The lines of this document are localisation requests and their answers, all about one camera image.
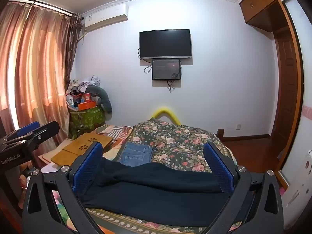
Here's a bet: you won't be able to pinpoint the dark teal fleece pants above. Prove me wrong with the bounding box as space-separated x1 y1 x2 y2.
79 159 231 227

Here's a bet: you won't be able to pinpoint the white suitcase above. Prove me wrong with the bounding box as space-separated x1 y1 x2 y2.
281 151 312 229

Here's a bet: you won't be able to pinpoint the green floral storage box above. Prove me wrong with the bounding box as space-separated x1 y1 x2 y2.
69 106 106 139

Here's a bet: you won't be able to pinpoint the orange box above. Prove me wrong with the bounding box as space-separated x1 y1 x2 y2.
78 101 97 111

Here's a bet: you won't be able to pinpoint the grey plush pillow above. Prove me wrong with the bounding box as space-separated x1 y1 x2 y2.
86 85 112 113

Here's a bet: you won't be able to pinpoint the striped blanket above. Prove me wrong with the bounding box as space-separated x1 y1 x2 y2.
93 124 133 148

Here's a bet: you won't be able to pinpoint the pink orange curtain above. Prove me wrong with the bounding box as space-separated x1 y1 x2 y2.
1 2 81 154

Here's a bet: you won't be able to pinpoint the folded blue denim jeans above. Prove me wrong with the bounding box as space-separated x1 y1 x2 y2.
118 142 153 167

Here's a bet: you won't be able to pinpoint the floral green bedspread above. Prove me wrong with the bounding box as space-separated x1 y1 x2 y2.
52 118 244 234

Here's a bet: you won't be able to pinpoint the wooden door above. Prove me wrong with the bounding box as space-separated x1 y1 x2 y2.
271 27 303 171

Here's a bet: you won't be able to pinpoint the yellow curved pillow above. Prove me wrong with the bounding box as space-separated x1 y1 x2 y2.
151 107 181 125

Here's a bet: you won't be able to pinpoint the white air conditioner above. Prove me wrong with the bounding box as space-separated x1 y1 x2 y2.
85 3 129 32

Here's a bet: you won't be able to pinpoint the wooden wardrobe cabinet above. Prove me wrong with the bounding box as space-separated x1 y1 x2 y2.
239 0 289 32

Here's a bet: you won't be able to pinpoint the small black wall monitor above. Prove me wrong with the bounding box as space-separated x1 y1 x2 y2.
152 59 181 81

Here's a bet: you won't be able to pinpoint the wall-mounted black television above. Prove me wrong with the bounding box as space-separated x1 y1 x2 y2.
139 29 192 59

